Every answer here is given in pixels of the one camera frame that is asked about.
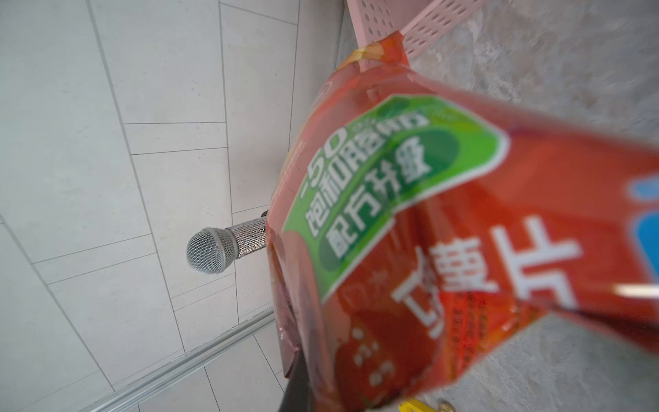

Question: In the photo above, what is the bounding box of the glass jar on stand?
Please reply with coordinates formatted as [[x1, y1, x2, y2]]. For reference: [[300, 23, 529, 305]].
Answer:
[[186, 211, 268, 275]]

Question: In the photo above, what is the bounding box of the red chips bag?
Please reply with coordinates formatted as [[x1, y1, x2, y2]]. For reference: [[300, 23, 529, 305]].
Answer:
[[266, 32, 658, 411]]

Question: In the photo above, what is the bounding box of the pink plastic basket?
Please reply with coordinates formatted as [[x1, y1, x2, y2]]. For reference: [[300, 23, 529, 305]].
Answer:
[[347, 0, 486, 59]]

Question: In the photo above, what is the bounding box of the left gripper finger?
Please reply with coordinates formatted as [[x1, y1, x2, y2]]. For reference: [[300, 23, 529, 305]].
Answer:
[[278, 351, 315, 412]]

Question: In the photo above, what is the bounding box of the yellow plastic frame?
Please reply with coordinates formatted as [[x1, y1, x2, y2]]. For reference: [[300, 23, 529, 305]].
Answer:
[[397, 398, 436, 412]]

